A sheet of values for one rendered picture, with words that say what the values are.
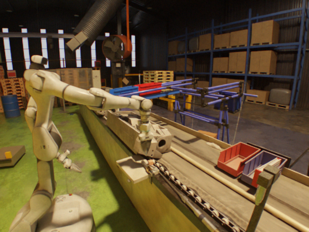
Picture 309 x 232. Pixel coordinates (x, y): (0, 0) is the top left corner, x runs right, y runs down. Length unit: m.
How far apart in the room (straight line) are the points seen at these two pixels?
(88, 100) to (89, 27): 7.72
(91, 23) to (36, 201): 7.88
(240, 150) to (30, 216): 1.80
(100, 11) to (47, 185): 8.15
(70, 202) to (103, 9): 8.26
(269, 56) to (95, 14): 9.14
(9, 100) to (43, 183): 6.49
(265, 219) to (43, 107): 1.45
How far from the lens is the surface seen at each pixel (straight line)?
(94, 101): 0.80
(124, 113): 2.24
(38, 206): 1.43
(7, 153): 3.34
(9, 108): 7.72
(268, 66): 10.03
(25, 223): 1.56
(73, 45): 7.95
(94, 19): 8.56
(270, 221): 1.08
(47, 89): 0.86
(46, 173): 1.30
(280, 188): 1.36
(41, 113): 1.14
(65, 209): 1.75
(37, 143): 1.15
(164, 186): 1.09
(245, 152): 1.56
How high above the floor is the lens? 1.47
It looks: 15 degrees down
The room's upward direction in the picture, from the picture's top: straight up
